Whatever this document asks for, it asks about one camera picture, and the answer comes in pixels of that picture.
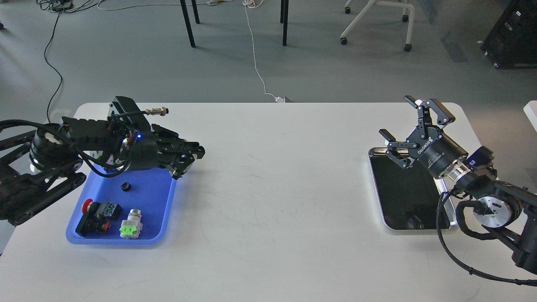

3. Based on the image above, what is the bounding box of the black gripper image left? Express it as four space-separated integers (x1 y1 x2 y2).
127 126 206 180

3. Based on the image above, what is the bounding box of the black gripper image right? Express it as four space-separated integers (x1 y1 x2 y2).
378 95 468 179

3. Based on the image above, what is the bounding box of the black gear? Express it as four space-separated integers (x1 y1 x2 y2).
120 182 132 192

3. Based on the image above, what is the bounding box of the black robot arm image left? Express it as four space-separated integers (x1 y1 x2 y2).
0 96 206 226

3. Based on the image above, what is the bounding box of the blue plastic tray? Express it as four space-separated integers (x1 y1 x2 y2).
65 168 177 246

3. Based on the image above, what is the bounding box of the silver metal tray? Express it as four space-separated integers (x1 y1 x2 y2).
368 147 448 233

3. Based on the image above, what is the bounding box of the red emergency stop button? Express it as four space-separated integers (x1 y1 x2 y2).
75 198 122 237

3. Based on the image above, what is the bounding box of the white object right edge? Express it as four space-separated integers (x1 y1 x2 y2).
523 100 537 131

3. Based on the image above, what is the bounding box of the black equipment case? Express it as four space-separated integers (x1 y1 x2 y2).
481 0 537 69

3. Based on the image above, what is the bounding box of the white rolling chair base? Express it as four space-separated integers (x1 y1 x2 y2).
339 0 415 52

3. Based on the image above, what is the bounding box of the black table leg back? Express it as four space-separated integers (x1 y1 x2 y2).
191 0 200 24

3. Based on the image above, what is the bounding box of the black table leg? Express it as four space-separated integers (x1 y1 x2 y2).
280 0 289 47
191 0 200 24
180 0 196 48

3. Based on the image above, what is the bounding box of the black table leg left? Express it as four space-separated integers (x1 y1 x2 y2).
180 0 196 48

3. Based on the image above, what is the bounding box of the black table leg right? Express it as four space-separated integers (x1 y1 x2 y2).
280 0 289 47

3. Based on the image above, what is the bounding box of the silver green switch module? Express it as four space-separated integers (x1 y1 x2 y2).
120 209 143 239

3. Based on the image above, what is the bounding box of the white cable on floor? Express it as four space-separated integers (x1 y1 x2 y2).
96 0 286 103

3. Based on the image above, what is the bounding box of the black cable on floor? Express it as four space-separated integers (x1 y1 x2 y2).
36 0 99 124

